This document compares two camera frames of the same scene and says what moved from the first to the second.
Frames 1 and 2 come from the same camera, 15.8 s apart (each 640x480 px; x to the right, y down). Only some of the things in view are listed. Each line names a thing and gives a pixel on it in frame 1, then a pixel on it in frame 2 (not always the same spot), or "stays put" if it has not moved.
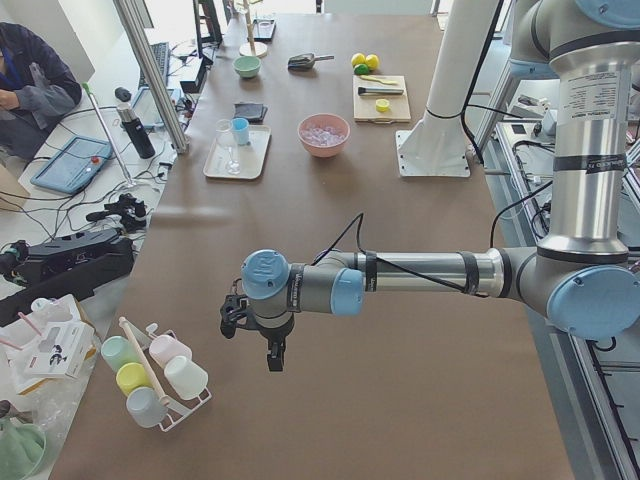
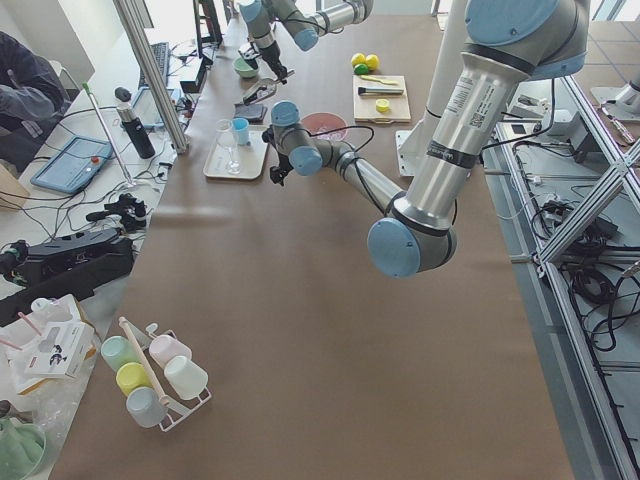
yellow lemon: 358,59 stays put
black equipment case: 72,266 stays put
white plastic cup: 188,380 stays put
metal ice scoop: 306,60 → 261,89
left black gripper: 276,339 → 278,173
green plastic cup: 119,351 stays put
